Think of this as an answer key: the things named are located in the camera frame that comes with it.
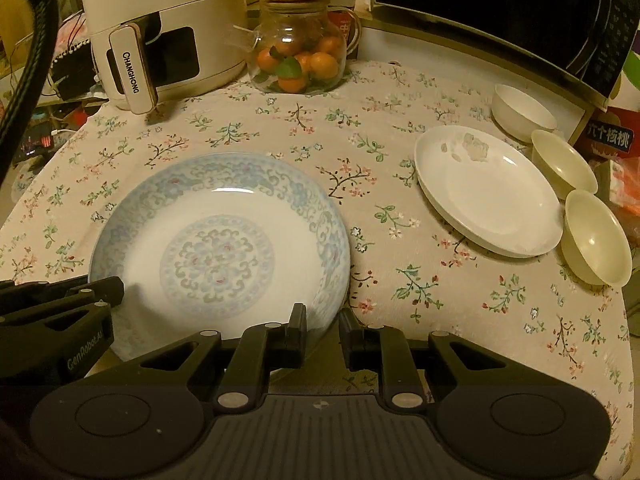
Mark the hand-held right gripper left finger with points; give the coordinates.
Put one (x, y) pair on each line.
(298, 332)

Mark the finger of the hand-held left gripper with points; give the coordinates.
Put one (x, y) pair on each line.
(107, 290)

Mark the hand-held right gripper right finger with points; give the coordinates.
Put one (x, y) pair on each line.
(346, 342)

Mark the blue patterned porcelain plate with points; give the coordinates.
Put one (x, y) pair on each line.
(215, 255)

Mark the plain white plate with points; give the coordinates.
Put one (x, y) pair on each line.
(487, 200)

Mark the small cream bowl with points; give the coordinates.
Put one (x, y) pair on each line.
(565, 165)
(595, 240)

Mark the white porcelain bowl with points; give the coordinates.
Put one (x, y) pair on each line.
(522, 110)

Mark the floral tablecloth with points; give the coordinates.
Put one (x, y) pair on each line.
(280, 125)

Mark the black electronic device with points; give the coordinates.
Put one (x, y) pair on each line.
(75, 72)

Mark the pile of small tangerines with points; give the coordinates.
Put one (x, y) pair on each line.
(300, 65)

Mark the white air fryer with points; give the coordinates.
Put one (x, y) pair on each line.
(165, 5)

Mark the glass teapot jar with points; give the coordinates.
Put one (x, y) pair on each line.
(300, 30)

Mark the red label jar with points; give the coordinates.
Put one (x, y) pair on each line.
(350, 30)

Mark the orange plastic bag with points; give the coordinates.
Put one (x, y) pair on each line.
(627, 185)

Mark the red drink carton box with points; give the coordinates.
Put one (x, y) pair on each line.
(612, 135)

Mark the black microwave oven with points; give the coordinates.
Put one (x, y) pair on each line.
(490, 5)

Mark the white refrigerator with leaf stickers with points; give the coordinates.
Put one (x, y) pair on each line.
(629, 75)

